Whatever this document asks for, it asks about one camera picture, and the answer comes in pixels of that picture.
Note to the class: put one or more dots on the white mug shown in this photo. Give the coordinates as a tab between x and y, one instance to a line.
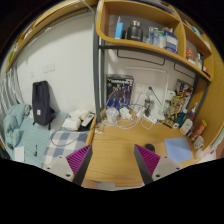
198	143

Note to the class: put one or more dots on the white tissue pack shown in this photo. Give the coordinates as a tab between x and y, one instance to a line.
71	124

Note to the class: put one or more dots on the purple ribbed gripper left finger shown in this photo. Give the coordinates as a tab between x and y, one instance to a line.
73	167

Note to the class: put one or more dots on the white power adapter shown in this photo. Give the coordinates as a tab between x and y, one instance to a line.
125	114

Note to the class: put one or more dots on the black water bottle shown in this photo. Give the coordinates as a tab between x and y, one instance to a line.
135	31

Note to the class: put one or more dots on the white round device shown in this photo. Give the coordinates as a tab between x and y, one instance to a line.
112	114

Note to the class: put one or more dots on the grey metal bed frame post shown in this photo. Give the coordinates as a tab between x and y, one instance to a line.
96	68

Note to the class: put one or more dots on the wooden robot figure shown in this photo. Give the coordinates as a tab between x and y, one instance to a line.
173	109

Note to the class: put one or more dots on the blue white box on shelf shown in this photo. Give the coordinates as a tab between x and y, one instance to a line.
171	42

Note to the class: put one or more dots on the gundam model kit box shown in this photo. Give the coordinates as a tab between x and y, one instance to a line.
119	91

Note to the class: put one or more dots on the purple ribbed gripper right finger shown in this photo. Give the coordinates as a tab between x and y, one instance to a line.
152	166

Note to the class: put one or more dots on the wooden wall shelf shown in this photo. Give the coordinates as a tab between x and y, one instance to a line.
194	49

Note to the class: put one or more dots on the white remote control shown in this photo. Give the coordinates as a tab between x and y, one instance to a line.
87	120

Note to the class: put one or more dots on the teal blanket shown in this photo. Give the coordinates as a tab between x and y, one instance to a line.
12	126

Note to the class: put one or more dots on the black computer mouse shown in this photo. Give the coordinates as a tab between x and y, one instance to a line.
150	147

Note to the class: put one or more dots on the blue carton on shelf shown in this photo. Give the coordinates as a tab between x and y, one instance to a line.
119	29

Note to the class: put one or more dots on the red snack can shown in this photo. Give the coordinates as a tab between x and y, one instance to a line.
199	130

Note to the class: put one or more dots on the white glue bottle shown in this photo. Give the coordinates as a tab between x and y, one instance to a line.
187	125

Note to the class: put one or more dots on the dark navy backpack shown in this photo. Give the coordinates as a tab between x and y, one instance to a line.
42	112

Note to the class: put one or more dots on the plaid bed sheet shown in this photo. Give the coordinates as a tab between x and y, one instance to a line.
63	143

